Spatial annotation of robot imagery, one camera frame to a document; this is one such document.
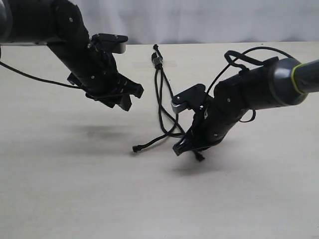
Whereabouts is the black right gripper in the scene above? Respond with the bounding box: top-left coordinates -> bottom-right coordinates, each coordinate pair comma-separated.
172,100 -> 247,156

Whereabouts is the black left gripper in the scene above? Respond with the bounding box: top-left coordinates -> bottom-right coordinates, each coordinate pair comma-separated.
48,37 -> 144,112

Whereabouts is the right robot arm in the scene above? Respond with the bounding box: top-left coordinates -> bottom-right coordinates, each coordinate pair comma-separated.
171,57 -> 319,155

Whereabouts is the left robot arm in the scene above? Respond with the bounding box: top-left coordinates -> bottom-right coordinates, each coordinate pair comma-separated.
0,0 -> 144,111

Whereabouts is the white backdrop curtain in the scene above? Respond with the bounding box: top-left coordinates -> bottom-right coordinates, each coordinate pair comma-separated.
75,0 -> 319,44

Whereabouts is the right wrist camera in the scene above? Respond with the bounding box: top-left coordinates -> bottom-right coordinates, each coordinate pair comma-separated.
171,84 -> 206,114

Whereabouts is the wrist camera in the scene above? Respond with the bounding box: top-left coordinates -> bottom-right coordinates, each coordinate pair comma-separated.
91,33 -> 129,54
171,84 -> 206,114

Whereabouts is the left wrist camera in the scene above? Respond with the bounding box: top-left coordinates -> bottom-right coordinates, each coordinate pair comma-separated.
91,33 -> 129,54

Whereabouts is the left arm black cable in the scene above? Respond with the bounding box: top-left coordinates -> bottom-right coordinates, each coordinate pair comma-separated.
0,61 -> 125,99

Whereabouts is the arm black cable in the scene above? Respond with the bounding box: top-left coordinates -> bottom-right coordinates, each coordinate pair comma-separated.
205,46 -> 292,122
0,61 -> 125,99

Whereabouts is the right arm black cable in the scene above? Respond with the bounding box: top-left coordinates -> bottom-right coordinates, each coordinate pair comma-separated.
205,46 -> 292,122

